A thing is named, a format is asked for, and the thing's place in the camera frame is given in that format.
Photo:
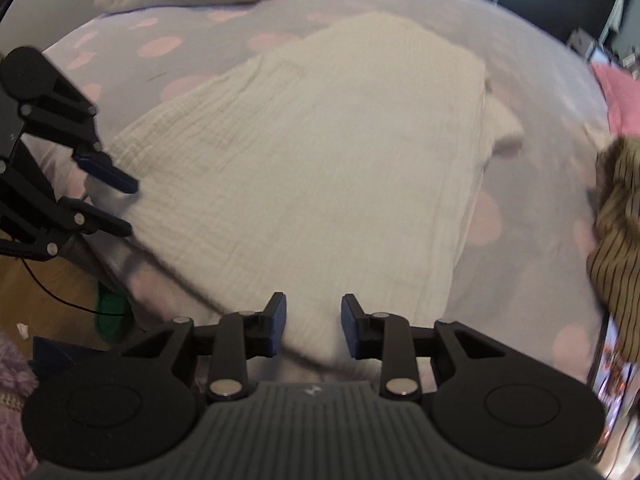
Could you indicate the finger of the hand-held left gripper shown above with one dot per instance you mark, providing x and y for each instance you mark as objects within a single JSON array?
[
  {"x": 107, "y": 172},
  {"x": 95, "y": 220}
]

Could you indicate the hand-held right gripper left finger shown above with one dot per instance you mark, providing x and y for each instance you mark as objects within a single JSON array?
[{"x": 277, "y": 322}]

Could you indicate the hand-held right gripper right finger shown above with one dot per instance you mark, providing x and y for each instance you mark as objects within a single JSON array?
[{"x": 350, "y": 325}]

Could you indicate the white crinkled top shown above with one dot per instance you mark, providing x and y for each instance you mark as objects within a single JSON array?
[{"x": 325, "y": 170}]

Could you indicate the tan striped garment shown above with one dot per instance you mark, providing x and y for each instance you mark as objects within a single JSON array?
[{"x": 620, "y": 240}]

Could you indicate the green slipper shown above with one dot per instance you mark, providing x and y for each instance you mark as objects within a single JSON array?
[{"x": 110, "y": 310}]

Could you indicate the dark blue object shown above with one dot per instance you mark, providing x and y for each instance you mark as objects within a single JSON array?
[{"x": 62, "y": 357}]

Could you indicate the purple fuzzy cloth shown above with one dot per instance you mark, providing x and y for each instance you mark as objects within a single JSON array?
[{"x": 15, "y": 410}]

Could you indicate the bed with polka dot sheet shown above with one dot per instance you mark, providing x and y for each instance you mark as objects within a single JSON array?
[{"x": 525, "y": 85}]

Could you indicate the pink pillow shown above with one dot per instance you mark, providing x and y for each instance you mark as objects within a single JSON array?
[{"x": 620, "y": 95}]

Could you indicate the white nightstand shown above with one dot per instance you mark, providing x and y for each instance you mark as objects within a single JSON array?
[{"x": 587, "y": 45}]

